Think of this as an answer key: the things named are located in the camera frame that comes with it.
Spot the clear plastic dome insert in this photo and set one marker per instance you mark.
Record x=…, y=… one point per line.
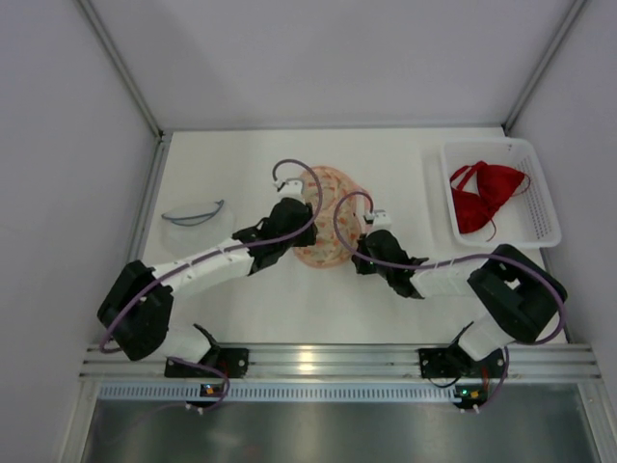
x=192, y=228

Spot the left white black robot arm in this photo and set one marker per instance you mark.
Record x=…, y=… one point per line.
x=140, y=312

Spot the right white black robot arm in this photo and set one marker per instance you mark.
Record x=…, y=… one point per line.
x=519, y=297

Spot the pink floral mesh laundry bag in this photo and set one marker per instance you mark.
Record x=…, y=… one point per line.
x=328, y=251

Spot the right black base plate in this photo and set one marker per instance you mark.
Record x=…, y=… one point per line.
x=453, y=362

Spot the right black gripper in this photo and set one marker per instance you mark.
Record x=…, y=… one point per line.
x=368, y=248

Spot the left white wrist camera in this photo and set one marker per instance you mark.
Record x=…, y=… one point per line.
x=291, y=188

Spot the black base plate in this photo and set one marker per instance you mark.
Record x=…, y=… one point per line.
x=453, y=362
x=233, y=362

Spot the red bra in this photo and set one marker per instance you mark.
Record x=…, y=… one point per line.
x=480, y=190

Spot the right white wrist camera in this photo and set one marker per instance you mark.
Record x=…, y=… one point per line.
x=376, y=220

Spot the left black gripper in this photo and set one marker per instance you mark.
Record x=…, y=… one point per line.
x=303, y=224

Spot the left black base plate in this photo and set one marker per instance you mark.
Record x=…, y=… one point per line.
x=233, y=362

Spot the grey slotted cable duct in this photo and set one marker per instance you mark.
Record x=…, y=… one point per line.
x=289, y=392

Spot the white plastic basket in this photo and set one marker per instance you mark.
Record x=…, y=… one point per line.
x=526, y=221

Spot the aluminium mounting rail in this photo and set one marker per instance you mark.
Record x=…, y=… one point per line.
x=543, y=364

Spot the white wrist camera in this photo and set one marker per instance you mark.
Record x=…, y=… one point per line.
x=291, y=188
x=376, y=220

